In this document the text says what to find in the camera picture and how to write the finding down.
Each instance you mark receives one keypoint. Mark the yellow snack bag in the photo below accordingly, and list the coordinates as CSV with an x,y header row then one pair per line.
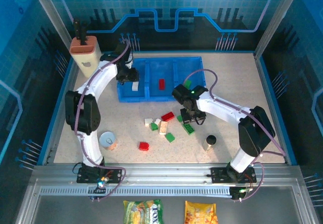
x,y
200,212

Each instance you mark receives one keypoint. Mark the small white lego brick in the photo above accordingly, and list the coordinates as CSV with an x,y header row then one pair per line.
x,y
157,121

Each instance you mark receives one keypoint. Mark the tin can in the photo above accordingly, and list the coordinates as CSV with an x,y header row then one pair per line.
x,y
108,140

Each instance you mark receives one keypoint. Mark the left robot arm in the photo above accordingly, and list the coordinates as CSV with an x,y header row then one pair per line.
x,y
83,113

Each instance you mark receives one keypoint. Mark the red long lego brick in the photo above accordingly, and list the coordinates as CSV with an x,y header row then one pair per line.
x,y
161,84

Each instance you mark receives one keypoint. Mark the green long studded lego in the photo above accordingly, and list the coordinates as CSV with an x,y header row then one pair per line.
x,y
188,129

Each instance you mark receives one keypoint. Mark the white sloped lego brick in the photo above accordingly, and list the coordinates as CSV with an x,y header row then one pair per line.
x,y
148,121

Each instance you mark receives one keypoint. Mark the cream long lego brick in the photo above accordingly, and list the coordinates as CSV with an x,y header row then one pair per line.
x,y
163,128

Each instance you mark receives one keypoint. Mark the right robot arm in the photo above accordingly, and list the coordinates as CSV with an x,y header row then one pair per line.
x,y
255,133

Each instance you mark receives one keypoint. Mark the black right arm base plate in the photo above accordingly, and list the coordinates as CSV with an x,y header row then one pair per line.
x,y
219,174

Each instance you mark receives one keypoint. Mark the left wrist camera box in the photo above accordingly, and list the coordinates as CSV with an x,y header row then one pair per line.
x,y
130,61

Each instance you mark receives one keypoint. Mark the black-capped small bottle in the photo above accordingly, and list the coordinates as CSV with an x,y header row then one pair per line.
x,y
211,140

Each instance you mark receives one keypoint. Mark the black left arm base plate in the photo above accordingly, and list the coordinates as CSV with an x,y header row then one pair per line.
x,y
113,176

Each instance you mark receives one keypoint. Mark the aluminium frame post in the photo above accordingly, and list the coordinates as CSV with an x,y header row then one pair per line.
x,y
275,17
50,12

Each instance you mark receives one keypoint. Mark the blue three-compartment bin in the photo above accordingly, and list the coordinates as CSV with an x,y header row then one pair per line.
x,y
156,67

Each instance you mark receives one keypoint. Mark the green snack bag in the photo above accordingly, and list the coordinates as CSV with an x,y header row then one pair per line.
x,y
142,212

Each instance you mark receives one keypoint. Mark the beige utensil holder block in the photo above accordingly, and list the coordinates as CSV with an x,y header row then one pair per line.
x,y
85,55

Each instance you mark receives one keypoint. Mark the green sloped lego brick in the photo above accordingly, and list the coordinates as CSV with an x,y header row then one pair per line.
x,y
170,137
153,126

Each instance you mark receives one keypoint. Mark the black utensil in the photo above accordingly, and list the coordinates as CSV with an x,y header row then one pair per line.
x,y
81,36

